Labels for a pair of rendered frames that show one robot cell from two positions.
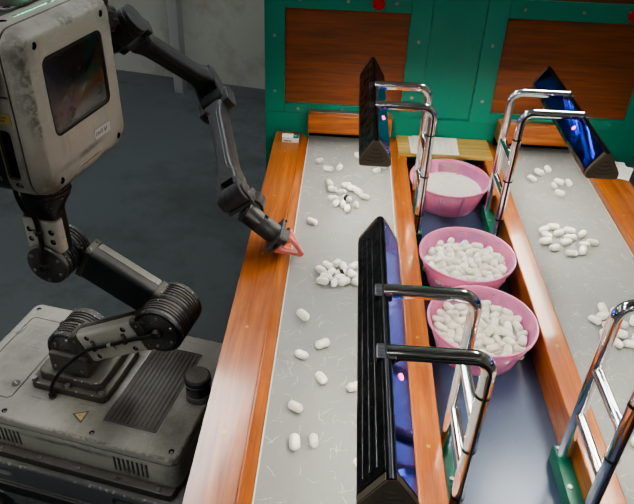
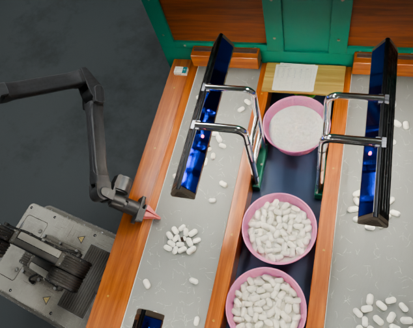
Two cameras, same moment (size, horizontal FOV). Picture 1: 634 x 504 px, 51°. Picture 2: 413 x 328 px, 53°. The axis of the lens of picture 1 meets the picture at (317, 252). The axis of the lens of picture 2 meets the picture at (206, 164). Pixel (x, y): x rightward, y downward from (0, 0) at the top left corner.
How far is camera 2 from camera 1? 1.26 m
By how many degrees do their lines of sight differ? 33
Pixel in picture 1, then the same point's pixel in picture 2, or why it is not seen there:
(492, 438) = not seen: outside the picture
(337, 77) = (209, 24)
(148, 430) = (79, 315)
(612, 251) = (410, 224)
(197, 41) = not seen: outside the picture
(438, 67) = (294, 15)
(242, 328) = (105, 297)
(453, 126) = (314, 56)
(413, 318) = (216, 300)
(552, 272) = (346, 248)
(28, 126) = not seen: outside the picture
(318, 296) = (163, 262)
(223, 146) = (92, 150)
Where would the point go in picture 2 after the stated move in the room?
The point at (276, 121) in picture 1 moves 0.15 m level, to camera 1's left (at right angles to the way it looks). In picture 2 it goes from (172, 53) to (142, 53)
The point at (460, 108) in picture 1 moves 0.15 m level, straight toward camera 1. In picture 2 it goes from (320, 43) to (308, 72)
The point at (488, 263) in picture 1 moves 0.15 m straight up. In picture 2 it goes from (298, 230) to (298, 216)
